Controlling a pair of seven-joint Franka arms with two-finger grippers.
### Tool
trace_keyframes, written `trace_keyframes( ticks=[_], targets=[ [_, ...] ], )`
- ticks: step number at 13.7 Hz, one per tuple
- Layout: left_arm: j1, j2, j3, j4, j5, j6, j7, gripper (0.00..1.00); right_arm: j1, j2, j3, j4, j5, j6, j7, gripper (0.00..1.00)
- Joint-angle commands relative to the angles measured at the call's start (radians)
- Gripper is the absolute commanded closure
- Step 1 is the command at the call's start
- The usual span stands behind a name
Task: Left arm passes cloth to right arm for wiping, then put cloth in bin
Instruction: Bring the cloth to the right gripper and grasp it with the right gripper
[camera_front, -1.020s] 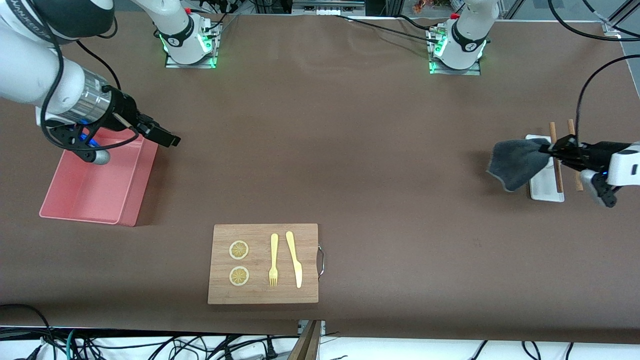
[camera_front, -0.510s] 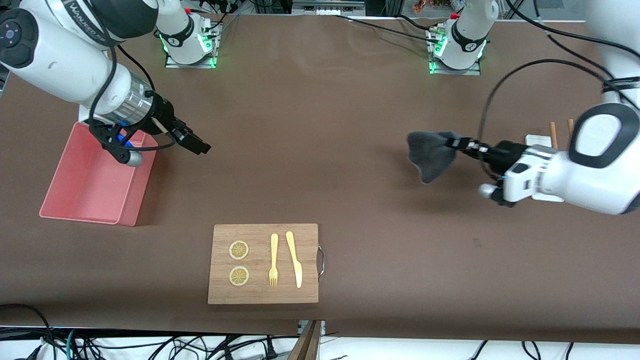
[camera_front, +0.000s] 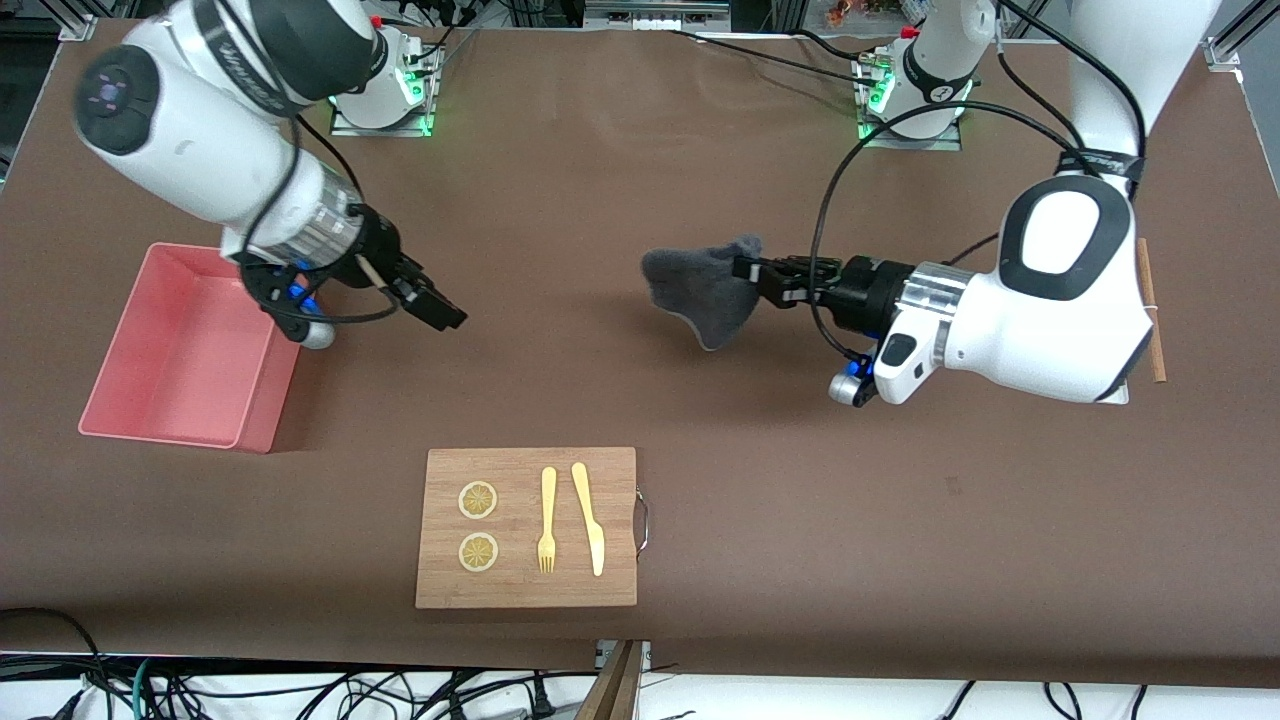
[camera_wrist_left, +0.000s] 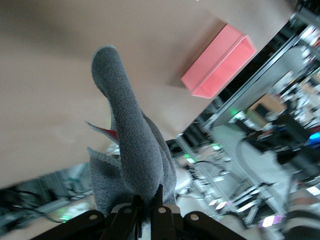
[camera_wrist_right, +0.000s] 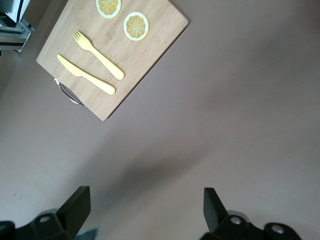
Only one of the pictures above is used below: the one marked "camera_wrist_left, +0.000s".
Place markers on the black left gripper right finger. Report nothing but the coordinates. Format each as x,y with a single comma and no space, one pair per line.
162,225

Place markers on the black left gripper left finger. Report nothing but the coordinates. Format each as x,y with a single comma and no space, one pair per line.
122,225

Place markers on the grey microfibre cloth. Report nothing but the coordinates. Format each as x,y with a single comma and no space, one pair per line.
130,140

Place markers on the brown cardboard box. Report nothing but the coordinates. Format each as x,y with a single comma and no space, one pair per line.
267,107

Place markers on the pink plastic bin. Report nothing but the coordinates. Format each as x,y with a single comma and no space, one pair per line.
215,72

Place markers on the aluminium frame rail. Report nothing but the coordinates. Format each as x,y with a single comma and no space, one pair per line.
250,80

